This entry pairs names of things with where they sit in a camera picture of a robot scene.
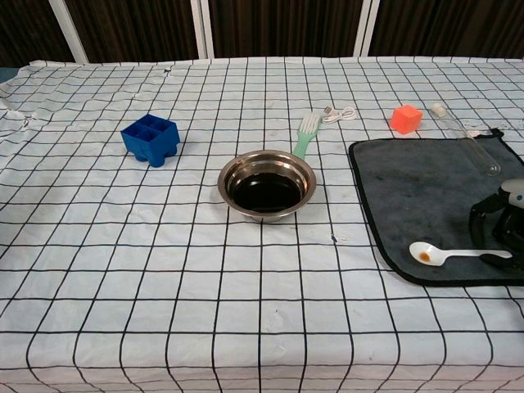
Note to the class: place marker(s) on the white partition post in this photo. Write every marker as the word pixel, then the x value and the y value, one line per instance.
pixel 71 32
pixel 202 28
pixel 366 28

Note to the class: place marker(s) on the glass test tube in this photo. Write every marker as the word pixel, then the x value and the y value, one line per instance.
pixel 475 149

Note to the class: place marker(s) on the dark grey mat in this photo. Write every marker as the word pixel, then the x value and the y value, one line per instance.
pixel 417 196

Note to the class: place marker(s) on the steel bowl with dark liquid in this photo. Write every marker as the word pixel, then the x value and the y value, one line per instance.
pixel 266 192

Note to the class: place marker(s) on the blue four-cell ice tray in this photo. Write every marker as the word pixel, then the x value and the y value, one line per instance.
pixel 157 147

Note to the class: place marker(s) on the white black checked tablecloth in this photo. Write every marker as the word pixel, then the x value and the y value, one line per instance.
pixel 123 245

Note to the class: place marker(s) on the orange cube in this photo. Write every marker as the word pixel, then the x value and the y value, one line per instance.
pixel 405 120

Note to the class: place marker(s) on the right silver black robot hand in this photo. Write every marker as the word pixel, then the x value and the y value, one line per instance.
pixel 507 221

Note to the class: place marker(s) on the white plastic spoon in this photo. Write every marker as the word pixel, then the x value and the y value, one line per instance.
pixel 425 251

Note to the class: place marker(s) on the green white plastic fork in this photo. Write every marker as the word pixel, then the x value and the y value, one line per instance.
pixel 304 141

